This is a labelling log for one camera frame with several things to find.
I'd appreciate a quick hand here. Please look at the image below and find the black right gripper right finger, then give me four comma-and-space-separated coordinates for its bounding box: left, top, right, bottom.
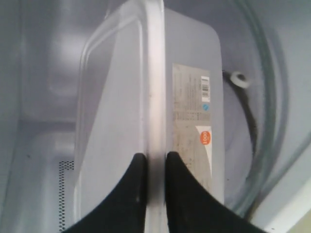
165, 151, 262, 233

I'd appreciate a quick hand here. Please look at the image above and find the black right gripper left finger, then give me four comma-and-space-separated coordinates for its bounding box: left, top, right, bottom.
65, 153, 147, 233

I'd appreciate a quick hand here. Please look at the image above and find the white plastic lidded container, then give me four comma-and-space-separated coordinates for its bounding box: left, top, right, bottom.
74, 0, 225, 233

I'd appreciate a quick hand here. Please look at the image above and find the white microwave oven body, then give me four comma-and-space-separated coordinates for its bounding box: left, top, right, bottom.
0, 0, 311, 233

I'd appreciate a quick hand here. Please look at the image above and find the glass turntable plate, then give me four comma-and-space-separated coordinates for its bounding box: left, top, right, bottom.
218, 0, 311, 214

